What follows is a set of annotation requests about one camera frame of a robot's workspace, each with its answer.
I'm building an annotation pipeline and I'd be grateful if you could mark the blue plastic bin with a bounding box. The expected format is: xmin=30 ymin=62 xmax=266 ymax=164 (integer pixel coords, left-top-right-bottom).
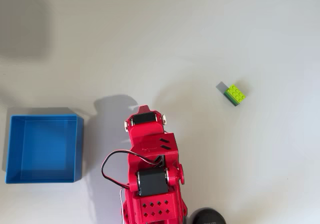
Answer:
xmin=5 ymin=113 xmax=85 ymax=184

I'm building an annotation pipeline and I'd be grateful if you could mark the green toy brick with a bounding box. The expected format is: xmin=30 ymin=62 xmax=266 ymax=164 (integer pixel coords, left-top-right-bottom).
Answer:
xmin=224 ymin=84 xmax=247 ymax=107

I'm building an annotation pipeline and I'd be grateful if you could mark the black camera stand with base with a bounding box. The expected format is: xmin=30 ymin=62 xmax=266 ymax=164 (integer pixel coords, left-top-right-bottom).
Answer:
xmin=187 ymin=207 xmax=227 ymax=224

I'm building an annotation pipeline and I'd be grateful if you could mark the thin servo wire loop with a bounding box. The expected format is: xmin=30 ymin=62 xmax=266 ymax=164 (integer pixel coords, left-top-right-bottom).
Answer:
xmin=100 ymin=150 xmax=166 ymax=192

